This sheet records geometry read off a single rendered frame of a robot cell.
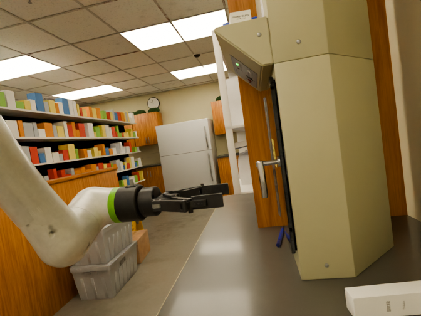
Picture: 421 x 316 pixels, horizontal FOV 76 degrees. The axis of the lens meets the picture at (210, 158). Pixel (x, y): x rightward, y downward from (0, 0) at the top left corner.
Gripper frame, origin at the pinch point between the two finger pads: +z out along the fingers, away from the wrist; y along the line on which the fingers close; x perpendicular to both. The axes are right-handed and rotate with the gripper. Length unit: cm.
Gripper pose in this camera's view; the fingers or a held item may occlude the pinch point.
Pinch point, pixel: (221, 194)
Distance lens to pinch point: 66.3
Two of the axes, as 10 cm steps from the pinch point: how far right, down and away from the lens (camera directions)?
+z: 9.8, -1.3, -1.6
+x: 1.4, 9.9, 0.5
